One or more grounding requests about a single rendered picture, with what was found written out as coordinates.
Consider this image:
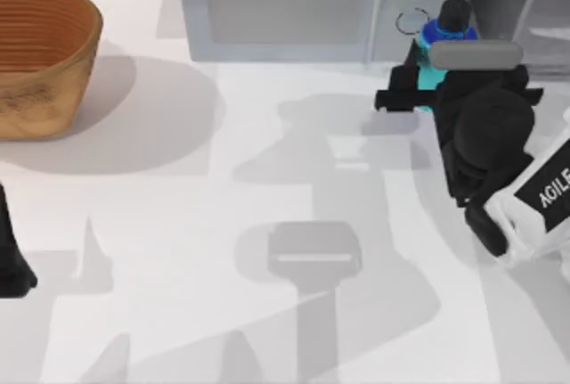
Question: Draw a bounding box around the blue bottle with black cap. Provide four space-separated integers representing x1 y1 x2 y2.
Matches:
412 0 480 114

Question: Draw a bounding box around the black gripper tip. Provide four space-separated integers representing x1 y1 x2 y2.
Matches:
0 182 39 300

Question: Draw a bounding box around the pale microwave oven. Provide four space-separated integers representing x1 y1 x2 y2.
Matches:
175 0 452 74

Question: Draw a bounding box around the pale grey rounded box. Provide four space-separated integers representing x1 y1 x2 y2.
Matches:
430 39 524 70

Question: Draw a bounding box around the microwave door handle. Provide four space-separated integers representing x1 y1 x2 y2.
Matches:
365 0 386 71

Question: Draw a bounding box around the woven brown basket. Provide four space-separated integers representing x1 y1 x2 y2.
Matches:
0 0 104 143

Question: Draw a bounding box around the microwave knob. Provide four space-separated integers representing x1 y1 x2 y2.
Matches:
395 6 431 38

